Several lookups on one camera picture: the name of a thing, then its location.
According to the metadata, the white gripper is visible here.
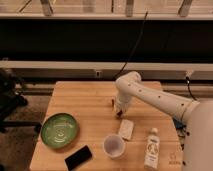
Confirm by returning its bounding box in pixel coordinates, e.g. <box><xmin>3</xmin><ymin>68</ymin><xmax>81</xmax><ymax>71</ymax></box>
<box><xmin>113</xmin><ymin>96</ymin><xmax>130</xmax><ymax>115</ymax></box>

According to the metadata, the small red pepper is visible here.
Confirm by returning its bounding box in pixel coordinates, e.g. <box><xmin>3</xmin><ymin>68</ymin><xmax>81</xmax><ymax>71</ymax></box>
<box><xmin>116</xmin><ymin>111</ymin><xmax>122</xmax><ymax>118</ymax></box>

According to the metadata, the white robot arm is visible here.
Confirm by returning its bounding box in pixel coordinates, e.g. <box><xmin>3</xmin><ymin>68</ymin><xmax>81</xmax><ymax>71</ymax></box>
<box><xmin>115</xmin><ymin>71</ymin><xmax>213</xmax><ymax>171</ymax></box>

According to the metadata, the blue power box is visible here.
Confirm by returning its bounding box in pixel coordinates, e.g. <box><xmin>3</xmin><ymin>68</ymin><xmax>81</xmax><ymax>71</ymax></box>
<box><xmin>173</xmin><ymin>119</ymin><xmax>184</xmax><ymax>130</ymax></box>

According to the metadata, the white plastic bottle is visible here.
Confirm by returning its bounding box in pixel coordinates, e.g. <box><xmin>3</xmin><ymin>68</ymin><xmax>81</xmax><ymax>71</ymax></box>
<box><xmin>144</xmin><ymin>128</ymin><xmax>160</xmax><ymax>171</ymax></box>

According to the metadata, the black smartphone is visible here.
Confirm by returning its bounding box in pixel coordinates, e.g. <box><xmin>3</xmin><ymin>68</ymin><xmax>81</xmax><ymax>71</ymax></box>
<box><xmin>65</xmin><ymin>145</ymin><xmax>92</xmax><ymax>171</ymax></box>

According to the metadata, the green plate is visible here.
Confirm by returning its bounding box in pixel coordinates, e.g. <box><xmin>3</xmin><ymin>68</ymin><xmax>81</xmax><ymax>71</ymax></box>
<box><xmin>41</xmin><ymin>113</ymin><xmax>79</xmax><ymax>149</ymax></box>

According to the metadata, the black office chair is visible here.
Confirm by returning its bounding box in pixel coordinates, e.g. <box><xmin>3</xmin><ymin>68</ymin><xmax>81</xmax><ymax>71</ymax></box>
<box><xmin>0</xmin><ymin>69</ymin><xmax>41</xmax><ymax>133</ymax></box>

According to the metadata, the black floor cable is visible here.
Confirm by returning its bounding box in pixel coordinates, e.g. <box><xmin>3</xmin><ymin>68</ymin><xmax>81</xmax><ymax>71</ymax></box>
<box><xmin>185</xmin><ymin>77</ymin><xmax>198</xmax><ymax>102</ymax></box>

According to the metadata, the white wall plug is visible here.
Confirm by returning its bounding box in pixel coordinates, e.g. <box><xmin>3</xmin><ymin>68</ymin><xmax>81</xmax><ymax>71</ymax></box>
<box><xmin>185</xmin><ymin>69</ymin><xmax>194</xmax><ymax>79</ymax></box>

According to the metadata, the black hanging cable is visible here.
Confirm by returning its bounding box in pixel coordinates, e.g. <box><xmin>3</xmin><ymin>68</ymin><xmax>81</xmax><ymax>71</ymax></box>
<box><xmin>113</xmin><ymin>10</ymin><xmax>150</xmax><ymax>79</ymax></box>

